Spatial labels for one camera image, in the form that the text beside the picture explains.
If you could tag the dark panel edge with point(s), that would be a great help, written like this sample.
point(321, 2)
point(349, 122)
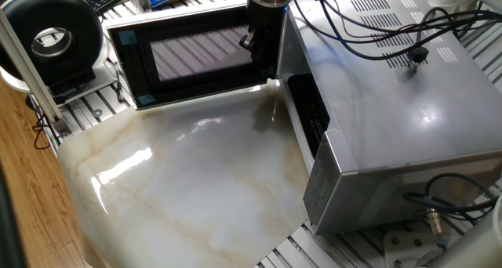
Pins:
point(6, 229)

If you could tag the silver microwave oven body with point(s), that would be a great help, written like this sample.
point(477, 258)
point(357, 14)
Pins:
point(392, 123)

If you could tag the teal tape patch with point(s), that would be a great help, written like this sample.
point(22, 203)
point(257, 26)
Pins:
point(146, 100)
point(127, 37)

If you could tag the small metal washer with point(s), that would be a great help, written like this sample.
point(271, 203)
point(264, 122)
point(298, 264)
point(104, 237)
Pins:
point(97, 113)

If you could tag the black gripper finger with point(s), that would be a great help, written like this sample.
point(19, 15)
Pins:
point(252, 40)
point(270, 57)

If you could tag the glossy marble pattern mat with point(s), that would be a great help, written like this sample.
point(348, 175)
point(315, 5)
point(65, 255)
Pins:
point(196, 182)

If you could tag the silver mounting plate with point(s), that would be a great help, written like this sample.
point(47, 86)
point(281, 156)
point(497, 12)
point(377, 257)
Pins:
point(408, 248)

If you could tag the silver black microwave door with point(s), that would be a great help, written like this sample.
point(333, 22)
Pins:
point(176, 56)

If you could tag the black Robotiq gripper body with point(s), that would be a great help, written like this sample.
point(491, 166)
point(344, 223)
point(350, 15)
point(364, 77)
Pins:
point(268, 20)

